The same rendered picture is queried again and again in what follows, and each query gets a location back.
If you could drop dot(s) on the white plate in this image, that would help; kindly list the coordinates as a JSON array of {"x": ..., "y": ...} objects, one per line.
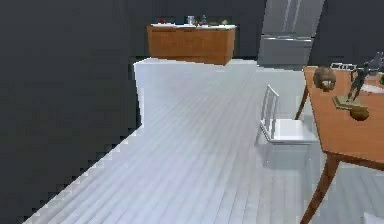
[{"x": 373, "y": 88}]

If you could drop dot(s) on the white slatted chair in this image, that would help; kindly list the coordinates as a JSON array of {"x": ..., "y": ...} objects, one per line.
[{"x": 283, "y": 128}]

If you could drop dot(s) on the green round item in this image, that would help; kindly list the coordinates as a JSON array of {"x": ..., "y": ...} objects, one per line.
[{"x": 382, "y": 79}]

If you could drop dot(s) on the clear glass jar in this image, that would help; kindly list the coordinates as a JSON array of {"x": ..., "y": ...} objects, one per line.
[{"x": 190, "y": 20}]

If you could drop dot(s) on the small brown round bowl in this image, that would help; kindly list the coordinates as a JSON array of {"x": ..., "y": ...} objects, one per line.
[{"x": 359, "y": 114}]

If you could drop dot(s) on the green and red bottle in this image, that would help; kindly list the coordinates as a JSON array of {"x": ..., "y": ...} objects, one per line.
[{"x": 203, "y": 20}]

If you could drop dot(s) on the brown wooden kitchen counter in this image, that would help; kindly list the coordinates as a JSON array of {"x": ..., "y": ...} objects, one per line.
[{"x": 191, "y": 43}]

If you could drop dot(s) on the brown wooden dining table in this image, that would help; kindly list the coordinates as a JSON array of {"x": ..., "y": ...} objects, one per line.
[{"x": 350, "y": 133}]

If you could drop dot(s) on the dark figure statue on base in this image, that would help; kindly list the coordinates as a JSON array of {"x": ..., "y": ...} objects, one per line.
[{"x": 356, "y": 87}]

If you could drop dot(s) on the grey steel fridge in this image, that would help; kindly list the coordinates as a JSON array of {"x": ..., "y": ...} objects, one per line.
[{"x": 288, "y": 33}]

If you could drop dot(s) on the pale green item on counter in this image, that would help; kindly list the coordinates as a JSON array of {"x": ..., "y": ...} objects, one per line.
[{"x": 224, "y": 22}]

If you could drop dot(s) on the red item on counter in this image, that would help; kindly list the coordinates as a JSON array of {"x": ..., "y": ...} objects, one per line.
[{"x": 162, "y": 20}]

